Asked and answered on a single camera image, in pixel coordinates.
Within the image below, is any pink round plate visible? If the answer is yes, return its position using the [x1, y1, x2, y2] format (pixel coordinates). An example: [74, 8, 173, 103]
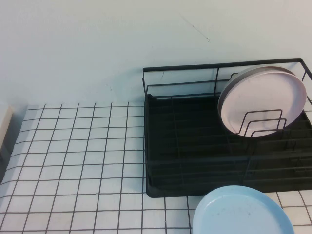
[217, 65, 308, 137]

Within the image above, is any black dish drying rack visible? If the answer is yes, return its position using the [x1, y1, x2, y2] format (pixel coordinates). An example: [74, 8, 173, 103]
[143, 94, 312, 198]

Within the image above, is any light blue round plate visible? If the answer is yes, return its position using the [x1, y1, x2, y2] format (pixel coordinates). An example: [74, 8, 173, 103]
[192, 185, 296, 234]

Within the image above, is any white black-grid tablecloth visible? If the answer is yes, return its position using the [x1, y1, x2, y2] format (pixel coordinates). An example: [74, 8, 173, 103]
[0, 102, 312, 234]

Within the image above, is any black wire dish rack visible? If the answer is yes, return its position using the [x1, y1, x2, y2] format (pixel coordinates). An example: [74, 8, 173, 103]
[142, 58, 312, 195]

